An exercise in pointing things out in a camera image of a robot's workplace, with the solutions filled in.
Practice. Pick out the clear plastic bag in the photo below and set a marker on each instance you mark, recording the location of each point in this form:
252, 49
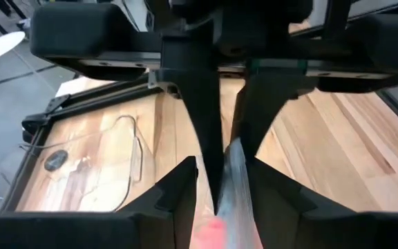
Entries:
237, 193

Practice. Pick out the pink elastic bandage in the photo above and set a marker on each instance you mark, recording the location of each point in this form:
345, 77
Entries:
211, 237

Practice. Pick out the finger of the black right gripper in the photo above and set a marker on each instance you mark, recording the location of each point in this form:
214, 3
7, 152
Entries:
264, 103
202, 114

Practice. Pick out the clear plastic bin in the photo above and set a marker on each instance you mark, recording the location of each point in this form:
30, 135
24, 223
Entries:
92, 166

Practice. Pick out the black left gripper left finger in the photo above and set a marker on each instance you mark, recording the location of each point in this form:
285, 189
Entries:
81, 231

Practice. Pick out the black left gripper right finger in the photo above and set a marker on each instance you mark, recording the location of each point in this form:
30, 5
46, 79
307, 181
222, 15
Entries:
340, 231

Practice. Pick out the black round table grommet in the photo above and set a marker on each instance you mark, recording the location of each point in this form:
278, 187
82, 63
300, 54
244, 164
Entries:
56, 160

